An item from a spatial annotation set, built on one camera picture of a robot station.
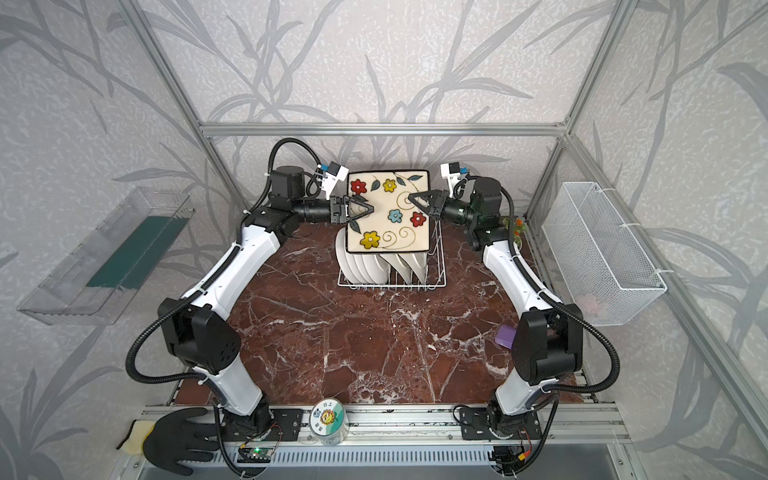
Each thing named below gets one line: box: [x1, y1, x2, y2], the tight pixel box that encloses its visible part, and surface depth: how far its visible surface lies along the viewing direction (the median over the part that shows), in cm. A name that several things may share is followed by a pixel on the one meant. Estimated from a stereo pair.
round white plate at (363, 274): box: [354, 253, 375, 284], surface depth 91 cm
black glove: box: [144, 408, 219, 476], surface depth 72 cm
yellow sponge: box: [118, 420, 156, 455], surface depth 72 cm
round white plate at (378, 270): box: [362, 254, 390, 284], surface depth 93 cm
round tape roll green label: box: [309, 397, 350, 446], surface depth 69 cm
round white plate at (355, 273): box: [346, 253, 364, 284], surface depth 91 cm
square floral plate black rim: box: [346, 170, 431, 253], surface depth 74 cm
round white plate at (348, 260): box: [335, 226, 357, 284], surface depth 91 cm
